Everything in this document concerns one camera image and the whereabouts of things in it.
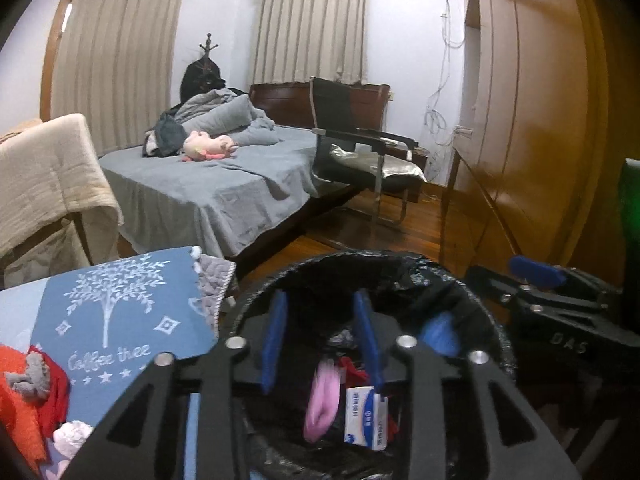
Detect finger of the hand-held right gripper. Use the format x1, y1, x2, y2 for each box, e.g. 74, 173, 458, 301
509, 255, 621, 301
465, 265, 606, 326

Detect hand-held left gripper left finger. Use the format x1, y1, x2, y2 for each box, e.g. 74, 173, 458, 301
62, 289, 290, 480

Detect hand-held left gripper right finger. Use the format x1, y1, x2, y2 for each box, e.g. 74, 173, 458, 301
351, 289, 583, 480

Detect black trash bin with bag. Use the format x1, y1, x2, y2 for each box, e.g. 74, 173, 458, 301
217, 250, 518, 480

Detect red cloth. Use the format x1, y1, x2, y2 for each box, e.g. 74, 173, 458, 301
30, 345, 71, 436

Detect orange foam net sleeve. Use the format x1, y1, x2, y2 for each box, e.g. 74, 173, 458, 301
0, 344, 51, 476

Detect blue crumpled item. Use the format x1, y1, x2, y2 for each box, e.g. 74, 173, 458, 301
419, 310, 462, 357

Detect pink crumpled wrapper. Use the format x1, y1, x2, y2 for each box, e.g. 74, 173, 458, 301
304, 362, 343, 443

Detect white and blue box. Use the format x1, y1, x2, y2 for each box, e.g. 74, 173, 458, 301
344, 386, 390, 452

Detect grey quilted mat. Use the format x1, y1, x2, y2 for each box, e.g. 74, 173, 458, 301
192, 247, 237, 336

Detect wooden side table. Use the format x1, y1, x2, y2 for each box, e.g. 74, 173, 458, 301
440, 125, 476, 261

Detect blue tree print tablecloth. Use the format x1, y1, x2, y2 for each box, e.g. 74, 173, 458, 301
0, 246, 236, 480

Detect grey bed sheet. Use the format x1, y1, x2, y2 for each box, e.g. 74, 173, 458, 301
100, 125, 351, 261

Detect silver cushion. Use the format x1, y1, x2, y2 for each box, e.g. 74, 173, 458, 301
327, 144, 428, 183

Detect wooden wardrobe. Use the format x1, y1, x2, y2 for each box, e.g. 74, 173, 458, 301
440, 0, 626, 281

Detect pink plush toy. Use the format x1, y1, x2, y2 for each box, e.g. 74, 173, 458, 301
181, 131, 238, 162

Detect white crumpled tissue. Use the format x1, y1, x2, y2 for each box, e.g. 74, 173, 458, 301
52, 421, 95, 461

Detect dark clothes pile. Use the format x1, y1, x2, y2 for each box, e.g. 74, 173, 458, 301
142, 112, 188, 157

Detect wooden bed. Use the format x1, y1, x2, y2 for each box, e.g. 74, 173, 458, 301
100, 82, 391, 281

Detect grey duvet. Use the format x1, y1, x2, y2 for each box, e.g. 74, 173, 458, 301
170, 89, 281, 147

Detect grey plush toy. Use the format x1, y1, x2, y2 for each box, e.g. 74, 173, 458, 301
7, 350, 51, 403

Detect beige upholstered chair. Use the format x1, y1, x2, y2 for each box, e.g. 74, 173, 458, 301
0, 215, 93, 288

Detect black coat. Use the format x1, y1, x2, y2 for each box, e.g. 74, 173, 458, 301
180, 57, 228, 108

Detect beige blanket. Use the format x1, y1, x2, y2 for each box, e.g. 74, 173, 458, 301
0, 114, 125, 276

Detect wooden coat rack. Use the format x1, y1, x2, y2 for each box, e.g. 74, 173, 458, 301
197, 32, 217, 76

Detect narrow beige curtain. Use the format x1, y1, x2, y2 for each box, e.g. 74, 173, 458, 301
252, 0, 368, 86

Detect wide beige curtain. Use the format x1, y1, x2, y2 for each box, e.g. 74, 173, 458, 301
52, 0, 183, 156

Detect tan cloth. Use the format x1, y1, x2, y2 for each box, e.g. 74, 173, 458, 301
0, 119, 43, 145

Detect white hanging cables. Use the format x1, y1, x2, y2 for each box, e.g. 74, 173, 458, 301
422, 0, 468, 181

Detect black metal frame chair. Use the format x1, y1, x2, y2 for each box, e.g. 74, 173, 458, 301
309, 77, 428, 226

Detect wooden window frame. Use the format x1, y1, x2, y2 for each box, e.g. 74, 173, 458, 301
40, 0, 76, 121

